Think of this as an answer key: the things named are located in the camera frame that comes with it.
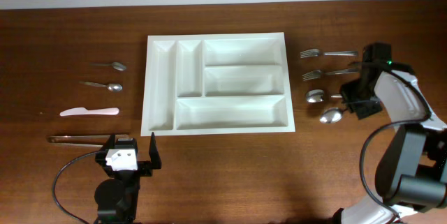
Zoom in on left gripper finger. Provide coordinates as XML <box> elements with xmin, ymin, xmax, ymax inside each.
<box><xmin>149</xmin><ymin>132</ymin><xmax>162</xmax><ymax>170</ymax></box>
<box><xmin>101</xmin><ymin>135</ymin><xmax>116</xmax><ymax>151</ymax></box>

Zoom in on metal tongs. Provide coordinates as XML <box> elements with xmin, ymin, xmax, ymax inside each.
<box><xmin>47</xmin><ymin>135</ymin><xmax>111</xmax><ymax>147</ymax></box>

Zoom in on large metal spoon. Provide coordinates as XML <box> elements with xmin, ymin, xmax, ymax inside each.
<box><xmin>319</xmin><ymin>107</ymin><xmax>348</xmax><ymax>124</ymax></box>
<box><xmin>305</xmin><ymin>89</ymin><xmax>343</xmax><ymax>103</ymax></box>

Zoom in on metal fork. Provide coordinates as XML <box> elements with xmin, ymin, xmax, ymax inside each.
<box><xmin>300</xmin><ymin>48</ymin><xmax>358</xmax><ymax>58</ymax></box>
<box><xmin>302</xmin><ymin>68</ymin><xmax>360</xmax><ymax>81</ymax></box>

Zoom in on small metal teaspoon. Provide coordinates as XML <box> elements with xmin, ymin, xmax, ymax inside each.
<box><xmin>80</xmin><ymin>81</ymin><xmax>123</xmax><ymax>92</ymax></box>
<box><xmin>90</xmin><ymin>62</ymin><xmax>126</xmax><ymax>71</ymax></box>

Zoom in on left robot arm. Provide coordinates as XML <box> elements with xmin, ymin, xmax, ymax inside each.
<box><xmin>94</xmin><ymin>134</ymin><xmax>162</xmax><ymax>223</ymax></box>

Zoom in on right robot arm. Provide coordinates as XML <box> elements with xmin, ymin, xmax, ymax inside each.
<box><xmin>332</xmin><ymin>70</ymin><xmax>446</xmax><ymax>224</ymax></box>

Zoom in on white plastic cutlery tray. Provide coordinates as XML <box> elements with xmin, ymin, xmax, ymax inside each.
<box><xmin>140</xmin><ymin>32</ymin><xmax>295</xmax><ymax>136</ymax></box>

